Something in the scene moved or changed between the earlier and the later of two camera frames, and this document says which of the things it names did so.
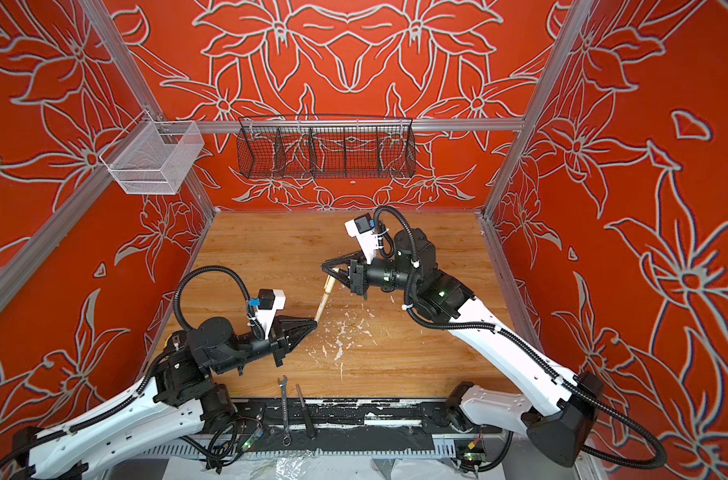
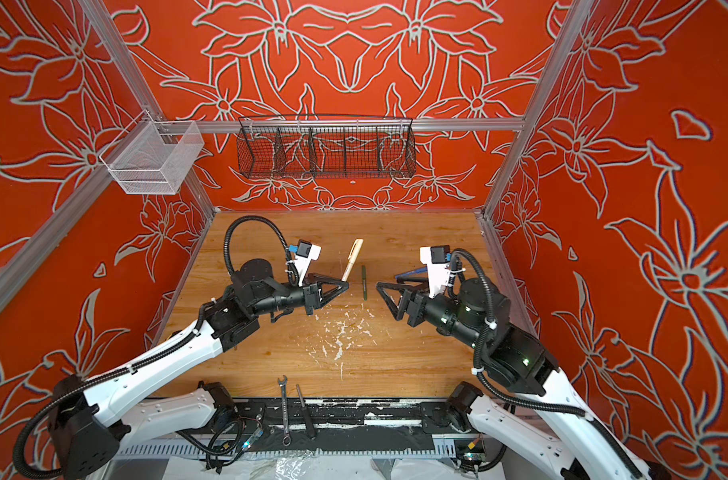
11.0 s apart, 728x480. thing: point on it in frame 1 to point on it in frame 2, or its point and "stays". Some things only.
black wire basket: x=325 y=146 stays
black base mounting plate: x=352 y=425 stays
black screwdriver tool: x=307 y=423 stays
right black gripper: x=359 y=274 to x=406 y=304
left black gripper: x=301 y=324 to x=313 y=294
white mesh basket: x=153 y=157 stays
